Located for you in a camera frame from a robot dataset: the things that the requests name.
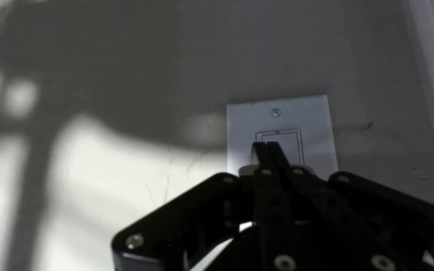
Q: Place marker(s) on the white wall switch plate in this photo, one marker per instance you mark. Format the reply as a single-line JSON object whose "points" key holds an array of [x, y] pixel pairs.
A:
{"points": [[313, 121]]}

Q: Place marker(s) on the white rocker switch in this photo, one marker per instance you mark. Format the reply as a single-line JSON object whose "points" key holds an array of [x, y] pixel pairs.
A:
{"points": [[291, 145]]}

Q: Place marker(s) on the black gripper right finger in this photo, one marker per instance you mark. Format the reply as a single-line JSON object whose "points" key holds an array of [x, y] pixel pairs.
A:
{"points": [[358, 226]]}

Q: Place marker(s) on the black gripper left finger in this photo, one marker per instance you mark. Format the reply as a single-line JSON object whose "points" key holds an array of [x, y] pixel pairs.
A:
{"points": [[218, 226]]}

